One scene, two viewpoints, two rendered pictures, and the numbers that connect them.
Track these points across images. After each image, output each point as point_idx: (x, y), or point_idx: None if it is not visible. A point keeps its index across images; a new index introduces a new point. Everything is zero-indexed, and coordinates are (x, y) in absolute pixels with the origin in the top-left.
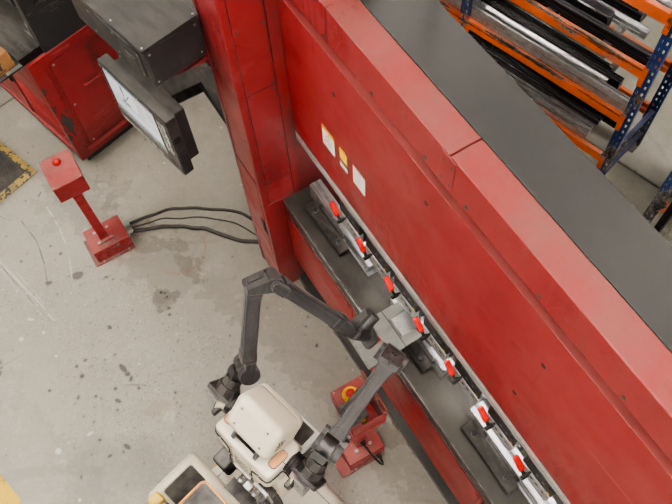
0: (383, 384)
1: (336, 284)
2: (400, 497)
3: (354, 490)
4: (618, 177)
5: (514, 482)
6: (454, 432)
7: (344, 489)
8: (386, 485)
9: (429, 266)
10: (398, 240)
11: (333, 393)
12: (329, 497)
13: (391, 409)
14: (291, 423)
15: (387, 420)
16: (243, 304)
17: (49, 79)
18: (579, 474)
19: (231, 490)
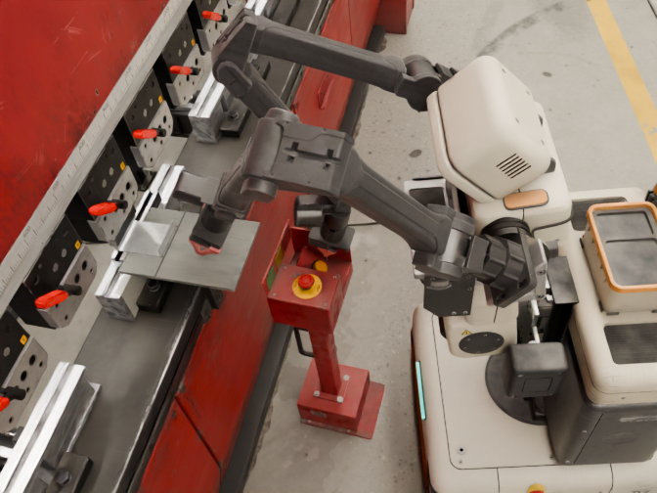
0: (245, 367)
1: (152, 451)
2: (345, 319)
3: (384, 364)
4: None
5: (252, 63)
6: (248, 139)
7: (394, 374)
8: (347, 340)
9: None
10: (8, 67)
11: (326, 304)
12: (426, 328)
13: (262, 399)
14: (453, 76)
15: (278, 400)
16: (371, 192)
17: None
18: None
19: (571, 291)
